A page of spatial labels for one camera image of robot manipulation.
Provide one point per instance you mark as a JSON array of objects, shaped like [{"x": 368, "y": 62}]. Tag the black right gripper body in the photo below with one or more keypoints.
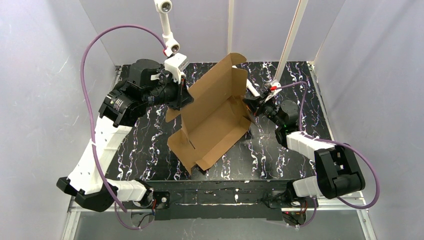
[{"x": 257, "y": 105}]

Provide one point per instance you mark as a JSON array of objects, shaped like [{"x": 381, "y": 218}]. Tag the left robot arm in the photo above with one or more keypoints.
[{"x": 145, "y": 83}]

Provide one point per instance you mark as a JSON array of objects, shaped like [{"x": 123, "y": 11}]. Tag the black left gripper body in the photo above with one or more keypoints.
[{"x": 180, "y": 96}]

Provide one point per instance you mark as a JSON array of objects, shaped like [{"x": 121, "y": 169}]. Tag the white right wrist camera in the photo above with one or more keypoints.
[{"x": 272, "y": 88}]

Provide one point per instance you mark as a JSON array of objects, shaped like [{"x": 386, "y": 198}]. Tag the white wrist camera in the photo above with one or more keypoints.
[
  {"x": 272, "y": 88},
  {"x": 175, "y": 64}
]

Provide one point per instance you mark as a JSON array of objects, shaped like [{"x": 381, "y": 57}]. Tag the brown cardboard box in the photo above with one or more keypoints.
[{"x": 216, "y": 119}]

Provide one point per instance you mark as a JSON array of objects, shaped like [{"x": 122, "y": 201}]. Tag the white PVC pipe frame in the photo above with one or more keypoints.
[{"x": 163, "y": 7}]

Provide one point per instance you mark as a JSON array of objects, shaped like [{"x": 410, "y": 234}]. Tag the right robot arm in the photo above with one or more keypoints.
[{"x": 337, "y": 169}]

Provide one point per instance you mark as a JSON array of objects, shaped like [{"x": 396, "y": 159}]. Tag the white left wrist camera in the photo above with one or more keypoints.
[{"x": 175, "y": 64}]

